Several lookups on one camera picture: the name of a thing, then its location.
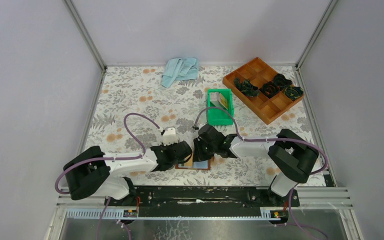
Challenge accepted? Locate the floral table mat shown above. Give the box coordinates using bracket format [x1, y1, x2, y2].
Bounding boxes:
[74, 64, 327, 188]

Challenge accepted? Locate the light blue cloth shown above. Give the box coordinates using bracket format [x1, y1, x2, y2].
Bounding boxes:
[161, 57, 200, 88]

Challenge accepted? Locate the brown leather card holder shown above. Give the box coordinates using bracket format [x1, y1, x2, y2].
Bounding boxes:
[174, 155, 211, 171]

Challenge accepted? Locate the dark rolled sock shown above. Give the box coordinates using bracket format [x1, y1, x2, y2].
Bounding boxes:
[283, 85, 304, 101]
[272, 73, 293, 91]
[259, 81, 280, 99]
[233, 77, 260, 98]

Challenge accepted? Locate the dark rolled sock top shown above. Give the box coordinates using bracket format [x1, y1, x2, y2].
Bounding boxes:
[272, 73, 293, 91]

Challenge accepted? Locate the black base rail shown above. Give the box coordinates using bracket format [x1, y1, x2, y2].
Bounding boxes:
[109, 185, 300, 220]

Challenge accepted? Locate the dark rolled sock right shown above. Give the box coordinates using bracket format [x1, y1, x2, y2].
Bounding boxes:
[283, 85, 304, 101]

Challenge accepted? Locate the green plastic basket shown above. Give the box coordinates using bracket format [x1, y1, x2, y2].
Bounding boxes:
[206, 88, 234, 126]

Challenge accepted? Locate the silver credit card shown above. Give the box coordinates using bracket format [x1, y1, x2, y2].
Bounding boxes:
[209, 92, 229, 110]

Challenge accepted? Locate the dark rolled sock middle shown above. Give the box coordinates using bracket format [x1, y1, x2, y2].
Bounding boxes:
[259, 81, 280, 99]

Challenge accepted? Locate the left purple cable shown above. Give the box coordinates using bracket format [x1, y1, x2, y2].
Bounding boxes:
[54, 112, 166, 195]

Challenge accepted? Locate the orange compartment tray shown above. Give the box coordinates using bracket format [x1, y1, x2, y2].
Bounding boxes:
[222, 57, 305, 125]

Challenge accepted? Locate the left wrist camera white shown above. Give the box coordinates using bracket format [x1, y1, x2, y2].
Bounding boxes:
[162, 127, 179, 146]

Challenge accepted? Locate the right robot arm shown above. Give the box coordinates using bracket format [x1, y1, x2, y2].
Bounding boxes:
[193, 124, 320, 206]

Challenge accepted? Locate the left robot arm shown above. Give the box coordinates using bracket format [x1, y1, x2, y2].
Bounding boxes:
[55, 141, 193, 206]

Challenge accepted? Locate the dark rolled sock left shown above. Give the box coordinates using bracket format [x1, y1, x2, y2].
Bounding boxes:
[233, 77, 260, 98]

